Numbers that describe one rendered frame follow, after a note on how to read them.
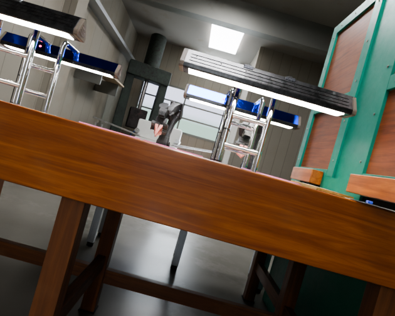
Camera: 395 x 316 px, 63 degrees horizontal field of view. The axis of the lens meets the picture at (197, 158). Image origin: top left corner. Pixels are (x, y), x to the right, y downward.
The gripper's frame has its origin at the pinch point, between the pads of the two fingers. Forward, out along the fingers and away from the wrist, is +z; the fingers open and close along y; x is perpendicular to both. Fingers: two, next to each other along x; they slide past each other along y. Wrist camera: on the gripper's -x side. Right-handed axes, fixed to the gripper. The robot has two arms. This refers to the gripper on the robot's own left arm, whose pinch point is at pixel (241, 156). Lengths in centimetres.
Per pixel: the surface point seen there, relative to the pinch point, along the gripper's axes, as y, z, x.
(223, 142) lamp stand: -16, 40, -32
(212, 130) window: 0, -518, 318
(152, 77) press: -159, -479, 210
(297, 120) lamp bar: 20.6, -6.0, -27.9
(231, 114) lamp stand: -16, 33, -41
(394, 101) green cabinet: 40, 26, -63
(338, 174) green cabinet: 40, 23, -23
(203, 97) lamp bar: -29.2, -2.7, -26.6
